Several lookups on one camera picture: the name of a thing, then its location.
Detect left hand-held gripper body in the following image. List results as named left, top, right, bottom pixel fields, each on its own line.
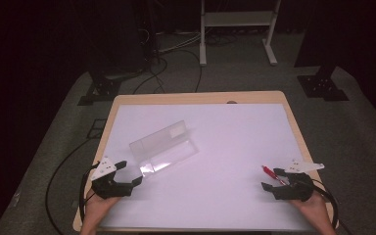
left=90, top=157, right=134, bottom=201

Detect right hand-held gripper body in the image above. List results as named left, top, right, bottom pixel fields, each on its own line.
left=271, top=159, right=326, bottom=203

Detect red pen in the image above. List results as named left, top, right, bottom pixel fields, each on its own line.
left=261, top=164, right=289, bottom=187

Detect person's left hand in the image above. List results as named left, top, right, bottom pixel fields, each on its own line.
left=83, top=188, right=122, bottom=224

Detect person's right hand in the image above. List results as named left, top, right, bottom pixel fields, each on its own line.
left=289, top=190, right=332, bottom=226

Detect clear plastic case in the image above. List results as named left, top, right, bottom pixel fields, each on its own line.
left=128, top=119, right=200, bottom=178

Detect white table mat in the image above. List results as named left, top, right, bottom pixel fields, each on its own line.
left=99, top=103, right=315, bottom=232

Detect black stand base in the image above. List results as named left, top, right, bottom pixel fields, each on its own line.
left=76, top=70, right=123, bottom=107
left=296, top=64, right=351, bottom=103

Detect white metal stand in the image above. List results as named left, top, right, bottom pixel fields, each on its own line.
left=199, top=0, right=282, bottom=68

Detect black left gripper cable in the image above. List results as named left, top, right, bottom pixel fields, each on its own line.
left=44, top=136, right=101, bottom=235

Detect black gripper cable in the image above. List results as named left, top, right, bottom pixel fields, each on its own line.
left=311, top=178, right=354, bottom=235
left=44, top=136, right=101, bottom=235

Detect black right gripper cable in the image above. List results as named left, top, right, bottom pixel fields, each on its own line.
left=311, top=178, right=354, bottom=235

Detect black square floor frame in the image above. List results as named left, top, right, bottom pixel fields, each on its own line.
left=87, top=117, right=108, bottom=140

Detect black floor cable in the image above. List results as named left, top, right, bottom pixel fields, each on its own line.
left=130, top=48, right=204, bottom=96

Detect white floor cables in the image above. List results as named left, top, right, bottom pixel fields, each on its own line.
left=156, top=29, right=204, bottom=56

